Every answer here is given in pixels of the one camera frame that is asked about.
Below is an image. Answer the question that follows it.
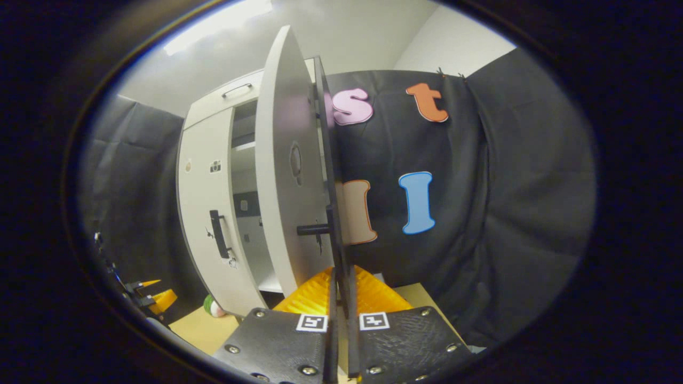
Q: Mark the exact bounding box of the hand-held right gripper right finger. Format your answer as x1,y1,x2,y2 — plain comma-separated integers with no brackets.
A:
341,265,473,384

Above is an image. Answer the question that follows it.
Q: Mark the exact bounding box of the black backdrop cloth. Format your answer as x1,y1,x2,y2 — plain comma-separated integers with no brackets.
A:
80,48,597,347

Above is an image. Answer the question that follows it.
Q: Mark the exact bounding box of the white cabinet drawer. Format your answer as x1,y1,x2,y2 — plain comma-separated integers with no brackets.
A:
184,59,316,130

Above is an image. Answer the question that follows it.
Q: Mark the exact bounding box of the green and white ball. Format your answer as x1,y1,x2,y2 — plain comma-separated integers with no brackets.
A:
203,295,227,318

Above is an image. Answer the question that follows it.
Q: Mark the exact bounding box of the white double-door shoe cabinet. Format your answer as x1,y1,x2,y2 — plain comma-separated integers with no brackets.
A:
176,56,347,318

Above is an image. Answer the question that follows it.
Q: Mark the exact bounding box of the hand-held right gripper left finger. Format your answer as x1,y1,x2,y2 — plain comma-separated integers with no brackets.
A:
212,267,339,384

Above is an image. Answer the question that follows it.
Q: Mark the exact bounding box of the white cabinet door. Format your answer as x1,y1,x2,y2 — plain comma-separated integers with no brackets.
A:
177,107,267,316
255,25,354,321

